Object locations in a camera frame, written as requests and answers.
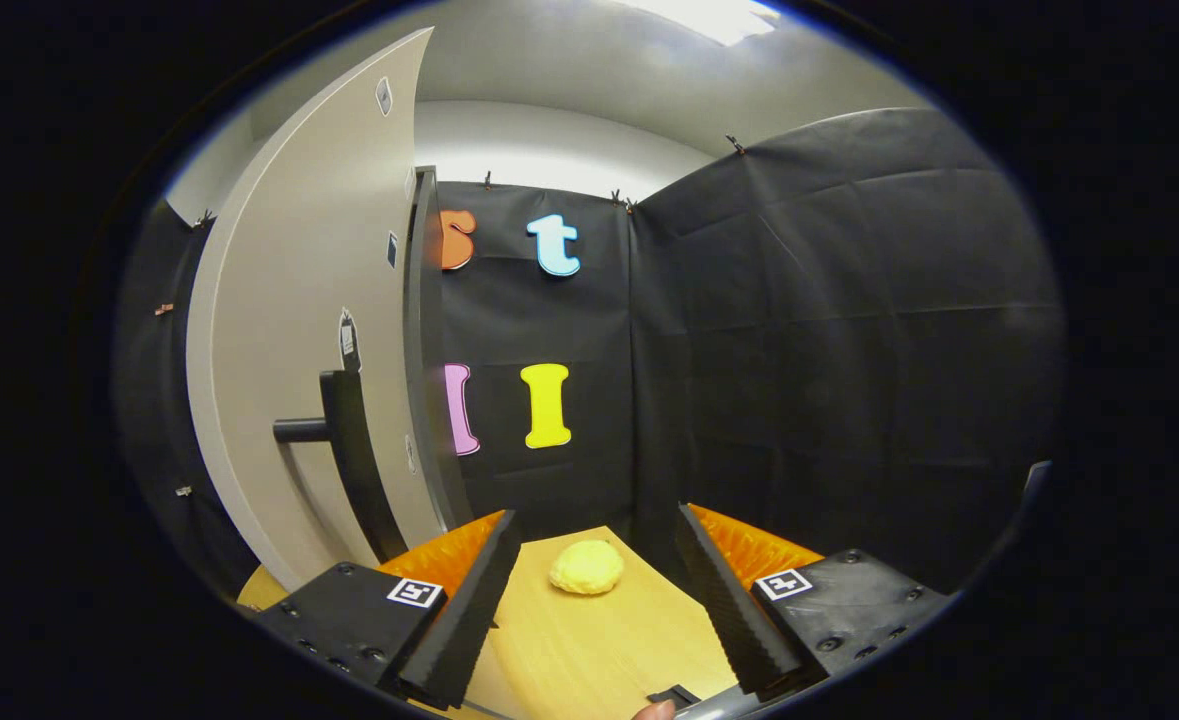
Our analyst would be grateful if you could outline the yellow lumpy sponge ball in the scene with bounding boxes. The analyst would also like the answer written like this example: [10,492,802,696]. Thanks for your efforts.
[549,540,626,597]

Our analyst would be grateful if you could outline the beige cabinet door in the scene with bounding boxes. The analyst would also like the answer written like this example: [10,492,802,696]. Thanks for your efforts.
[186,27,450,591]

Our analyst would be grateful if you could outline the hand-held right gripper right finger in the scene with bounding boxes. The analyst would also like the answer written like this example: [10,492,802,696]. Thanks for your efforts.
[674,502,955,701]

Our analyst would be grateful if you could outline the black backdrop cloth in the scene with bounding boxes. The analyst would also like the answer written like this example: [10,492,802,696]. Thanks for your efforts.
[114,105,1065,603]

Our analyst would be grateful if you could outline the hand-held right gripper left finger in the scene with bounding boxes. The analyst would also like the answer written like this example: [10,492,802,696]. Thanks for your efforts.
[249,508,524,713]

